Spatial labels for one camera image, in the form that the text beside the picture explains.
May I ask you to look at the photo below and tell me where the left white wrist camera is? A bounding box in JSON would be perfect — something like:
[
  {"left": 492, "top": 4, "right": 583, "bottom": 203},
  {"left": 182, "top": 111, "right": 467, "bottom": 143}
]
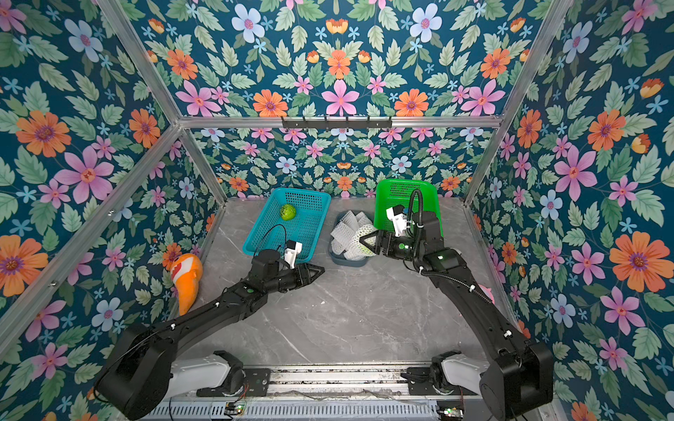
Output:
[{"left": 284, "top": 240, "right": 303, "bottom": 269}]

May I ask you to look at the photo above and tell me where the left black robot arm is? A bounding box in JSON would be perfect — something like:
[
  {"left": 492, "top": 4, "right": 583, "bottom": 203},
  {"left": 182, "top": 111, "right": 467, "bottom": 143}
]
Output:
[{"left": 93, "top": 249, "right": 325, "bottom": 420}]

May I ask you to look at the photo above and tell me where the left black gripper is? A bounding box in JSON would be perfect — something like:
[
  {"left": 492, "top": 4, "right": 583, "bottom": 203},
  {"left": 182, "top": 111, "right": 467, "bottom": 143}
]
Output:
[{"left": 262, "top": 263, "right": 326, "bottom": 296}]

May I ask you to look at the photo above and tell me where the teal plastic basket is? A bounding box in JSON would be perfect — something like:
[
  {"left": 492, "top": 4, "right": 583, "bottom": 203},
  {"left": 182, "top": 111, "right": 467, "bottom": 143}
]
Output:
[{"left": 242, "top": 188, "right": 331, "bottom": 263}]

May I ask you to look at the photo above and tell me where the green custard apple back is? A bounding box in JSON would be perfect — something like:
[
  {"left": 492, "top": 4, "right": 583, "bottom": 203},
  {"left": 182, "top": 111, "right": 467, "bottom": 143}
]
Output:
[{"left": 279, "top": 203, "right": 298, "bottom": 221}]

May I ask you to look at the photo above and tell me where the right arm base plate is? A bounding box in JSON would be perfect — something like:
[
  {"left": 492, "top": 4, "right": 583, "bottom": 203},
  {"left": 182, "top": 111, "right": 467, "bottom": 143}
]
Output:
[{"left": 400, "top": 367, "right": 462, "bottom": 396}]

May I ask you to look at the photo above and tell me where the orange clownfish plush toy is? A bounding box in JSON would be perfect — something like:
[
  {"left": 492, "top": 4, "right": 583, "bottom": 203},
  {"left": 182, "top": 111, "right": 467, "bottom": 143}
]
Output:
[{"left": 170, "top": 254, "right": 204, "bottom": 316}]

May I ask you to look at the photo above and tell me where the black hook rail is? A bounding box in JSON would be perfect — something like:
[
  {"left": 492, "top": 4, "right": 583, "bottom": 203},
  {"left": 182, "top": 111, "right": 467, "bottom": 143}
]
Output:
[{"left": 281, "top": 117, "right": 393, "bottom": 130}]

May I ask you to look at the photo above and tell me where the pink alarm clock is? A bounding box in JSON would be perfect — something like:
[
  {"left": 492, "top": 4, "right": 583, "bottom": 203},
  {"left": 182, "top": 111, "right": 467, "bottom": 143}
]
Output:
[{"left": 480, "top": 285, "right": 496, "bottom": 305}]

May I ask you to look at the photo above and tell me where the green plastic basket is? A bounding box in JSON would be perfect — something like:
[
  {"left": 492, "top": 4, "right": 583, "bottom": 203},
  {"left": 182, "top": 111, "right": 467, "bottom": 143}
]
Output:
[{"left": 374, "top": 179, "right": 442, "bottom": 232}]

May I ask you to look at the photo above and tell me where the white foam net back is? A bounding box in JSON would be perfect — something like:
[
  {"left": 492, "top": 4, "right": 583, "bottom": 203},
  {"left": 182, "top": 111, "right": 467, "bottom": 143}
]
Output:
[{"left": 331, "top": 211, "right": 374, "bottom": 261}]

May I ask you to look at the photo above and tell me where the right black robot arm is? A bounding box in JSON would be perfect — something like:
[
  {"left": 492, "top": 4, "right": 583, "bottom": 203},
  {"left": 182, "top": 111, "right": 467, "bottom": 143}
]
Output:
[{"left": 357, "top": 206, "right": 554, "bottom": 420}]

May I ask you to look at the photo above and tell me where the grey foam net tray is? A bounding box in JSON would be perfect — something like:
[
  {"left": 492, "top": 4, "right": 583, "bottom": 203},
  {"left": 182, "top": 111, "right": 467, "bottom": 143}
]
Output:
[{"left": 328, "top": 210, "right": 370, "bottom": 268}]

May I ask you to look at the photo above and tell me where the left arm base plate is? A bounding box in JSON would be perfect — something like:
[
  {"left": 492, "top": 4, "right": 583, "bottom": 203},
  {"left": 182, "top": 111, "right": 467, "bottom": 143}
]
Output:
[{"left": 197, "top": 368, "right": 271, "bottom": 397}]

